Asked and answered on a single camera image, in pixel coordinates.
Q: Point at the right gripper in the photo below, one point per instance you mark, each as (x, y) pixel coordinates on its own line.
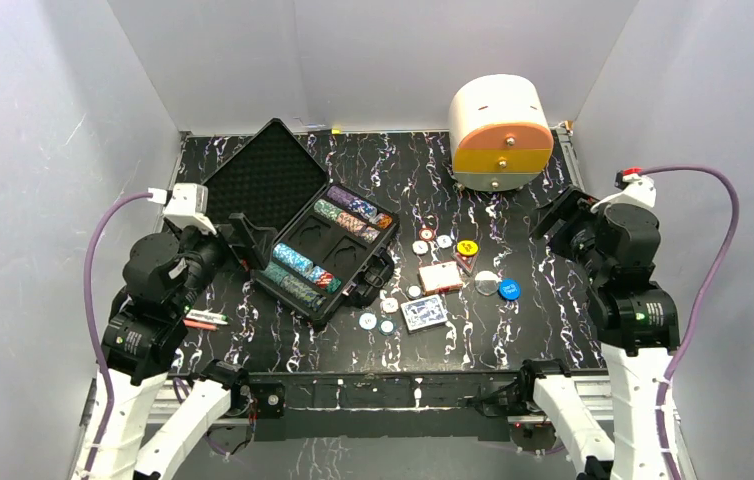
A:
(571, 202)

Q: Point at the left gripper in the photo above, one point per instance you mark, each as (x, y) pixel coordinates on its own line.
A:
(227, 240)

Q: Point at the red playing card deck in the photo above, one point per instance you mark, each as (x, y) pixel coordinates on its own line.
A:
(440, 278)

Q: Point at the blue playing card deck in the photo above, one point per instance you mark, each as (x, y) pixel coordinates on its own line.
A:
(423, 313)

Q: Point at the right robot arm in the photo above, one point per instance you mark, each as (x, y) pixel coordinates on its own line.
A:
(636, 322)

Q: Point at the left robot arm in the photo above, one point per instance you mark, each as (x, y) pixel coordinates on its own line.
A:
(164, 276)

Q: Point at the black poker set case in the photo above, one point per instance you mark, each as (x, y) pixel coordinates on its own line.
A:
(332, 247)

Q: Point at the green capped marker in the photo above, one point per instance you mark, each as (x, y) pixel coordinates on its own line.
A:
(207, 317)

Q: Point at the white round drawer cabinet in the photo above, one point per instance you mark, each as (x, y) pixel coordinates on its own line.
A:
(499, 136)

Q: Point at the red marker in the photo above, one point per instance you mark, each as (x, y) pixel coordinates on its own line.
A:
(200, 325)

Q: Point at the blue round button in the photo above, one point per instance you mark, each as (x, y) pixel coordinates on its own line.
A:
(509, 289)

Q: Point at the yellow dealer button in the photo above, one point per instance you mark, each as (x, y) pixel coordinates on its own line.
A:
(467, 248)

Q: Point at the clear round button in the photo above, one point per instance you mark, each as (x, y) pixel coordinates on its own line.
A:
(487, 283)

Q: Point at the white blue poker chip five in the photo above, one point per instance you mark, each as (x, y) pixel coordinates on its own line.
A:
(444, 241)

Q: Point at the light blue chip ten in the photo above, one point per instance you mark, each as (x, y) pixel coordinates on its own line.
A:
(368, 321)

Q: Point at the red white chip hundred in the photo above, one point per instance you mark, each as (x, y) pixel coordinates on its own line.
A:
(389, 305)

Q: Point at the red white poker chip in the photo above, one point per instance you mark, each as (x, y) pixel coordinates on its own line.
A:
(426, 234)

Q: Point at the white poker chip one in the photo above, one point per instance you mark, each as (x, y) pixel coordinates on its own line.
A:
(420, 247)

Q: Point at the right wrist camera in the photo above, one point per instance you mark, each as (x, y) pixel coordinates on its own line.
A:
(634, 188)

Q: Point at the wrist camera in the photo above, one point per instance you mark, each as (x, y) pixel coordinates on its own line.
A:
(184, 206)
(634, 188)

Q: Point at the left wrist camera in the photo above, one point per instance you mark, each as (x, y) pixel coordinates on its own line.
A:
(184, 206)

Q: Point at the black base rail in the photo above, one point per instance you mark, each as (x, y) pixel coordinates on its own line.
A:
(387, 405)

